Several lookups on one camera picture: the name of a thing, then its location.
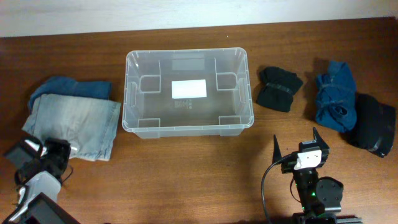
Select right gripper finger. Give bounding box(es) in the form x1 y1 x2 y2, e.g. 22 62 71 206
313 127 330 151
272 135 282 164

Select black aluminium rail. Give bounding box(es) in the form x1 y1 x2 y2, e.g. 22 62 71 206
292 213 364 224

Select dark blue jeans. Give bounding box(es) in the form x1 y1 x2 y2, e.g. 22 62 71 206
27 76 112 111

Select large black taped cloth bundle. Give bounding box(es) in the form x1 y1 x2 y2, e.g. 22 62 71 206
349 94 396 158

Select blue taped sweater bundle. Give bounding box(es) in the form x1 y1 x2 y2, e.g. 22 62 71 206
315 61 357 133

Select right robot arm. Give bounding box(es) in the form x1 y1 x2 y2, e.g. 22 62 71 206
272 128 343 224

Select white label in bin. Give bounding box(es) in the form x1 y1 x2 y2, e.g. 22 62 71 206
172 80 207 99

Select right black camera cable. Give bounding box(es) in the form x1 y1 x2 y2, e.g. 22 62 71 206
261 154 301 224

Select clear plastic storage bin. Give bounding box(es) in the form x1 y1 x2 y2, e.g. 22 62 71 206
122 47 254 139

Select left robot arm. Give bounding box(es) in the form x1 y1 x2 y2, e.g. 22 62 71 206
3 136 78 223

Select light blue jeans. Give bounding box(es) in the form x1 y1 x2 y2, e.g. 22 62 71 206
22 94 121 161

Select small black taped cloth roll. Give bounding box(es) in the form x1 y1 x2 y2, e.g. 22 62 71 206
257 67 303 113

